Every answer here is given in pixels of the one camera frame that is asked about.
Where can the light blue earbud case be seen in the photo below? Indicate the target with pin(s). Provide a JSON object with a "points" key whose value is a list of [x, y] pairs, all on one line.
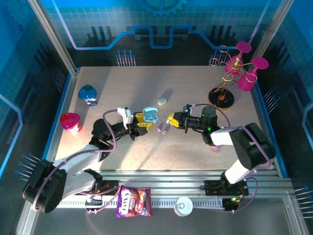
{"points": [[150, 115]]}

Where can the small purple lid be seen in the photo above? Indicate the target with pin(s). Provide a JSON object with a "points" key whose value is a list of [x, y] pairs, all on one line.
{"points": [[217, 147]]}

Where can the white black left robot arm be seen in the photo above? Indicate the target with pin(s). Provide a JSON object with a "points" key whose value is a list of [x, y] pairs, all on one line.
{"points": [[73, 159]]}

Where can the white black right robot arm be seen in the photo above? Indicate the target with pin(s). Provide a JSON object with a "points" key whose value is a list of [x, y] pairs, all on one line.
{"points": [[249, 147]]}

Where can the blue plastic container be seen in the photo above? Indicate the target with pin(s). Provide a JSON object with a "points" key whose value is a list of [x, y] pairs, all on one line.
{"points": [[86, 94]]}

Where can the pink wine glass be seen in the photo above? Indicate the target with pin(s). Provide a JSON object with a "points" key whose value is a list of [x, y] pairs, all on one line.
{"points": [[247, 82], [232, 64]]}

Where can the red pink plastic cup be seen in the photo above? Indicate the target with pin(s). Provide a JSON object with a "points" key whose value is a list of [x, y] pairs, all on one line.
{"points": [[71, 122]]}

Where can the purple candy bag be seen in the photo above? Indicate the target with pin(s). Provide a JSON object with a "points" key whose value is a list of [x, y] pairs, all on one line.
{"points": [[134, 202]]}

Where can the black control box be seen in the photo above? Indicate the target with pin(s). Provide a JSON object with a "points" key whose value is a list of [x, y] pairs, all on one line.
{"points": [[94, 205], [231, 204]]}

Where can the silver tin can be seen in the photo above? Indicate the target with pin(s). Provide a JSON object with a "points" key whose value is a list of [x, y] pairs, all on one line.
{"points": [[183, 206]]}

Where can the aluminium front rail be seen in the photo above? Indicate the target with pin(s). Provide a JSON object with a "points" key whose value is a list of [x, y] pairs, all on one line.
{"points": [[171, 180]]}

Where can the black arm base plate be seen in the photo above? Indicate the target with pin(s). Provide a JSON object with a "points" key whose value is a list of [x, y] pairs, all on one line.
{"points": [[212, 187]]}

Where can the aluminium frame post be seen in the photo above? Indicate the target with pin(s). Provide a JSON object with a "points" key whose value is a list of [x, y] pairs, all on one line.
{"points": [[275, 24], [55, 36]]}

